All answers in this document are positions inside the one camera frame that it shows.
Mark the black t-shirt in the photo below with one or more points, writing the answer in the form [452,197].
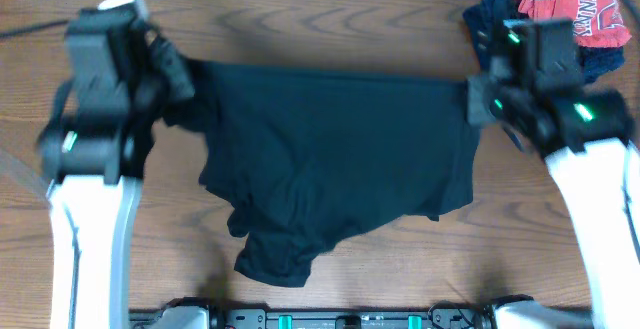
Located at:
[308,158]

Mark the black garment with white trim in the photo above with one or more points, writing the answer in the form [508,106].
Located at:
[596,62]

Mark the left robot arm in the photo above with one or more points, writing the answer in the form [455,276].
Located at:
[94,148]

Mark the red printed t-shirt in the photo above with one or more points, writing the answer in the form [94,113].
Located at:
[596,23]

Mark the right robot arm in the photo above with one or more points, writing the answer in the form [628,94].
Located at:
[534,89]

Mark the navy blue folded garment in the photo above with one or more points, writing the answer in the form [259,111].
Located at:
[480,20]

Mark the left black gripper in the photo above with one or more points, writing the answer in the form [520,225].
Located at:
[172,58]

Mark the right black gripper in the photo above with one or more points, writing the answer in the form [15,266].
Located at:
[476,109]

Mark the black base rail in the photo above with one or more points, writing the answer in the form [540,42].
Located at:
[325,319]

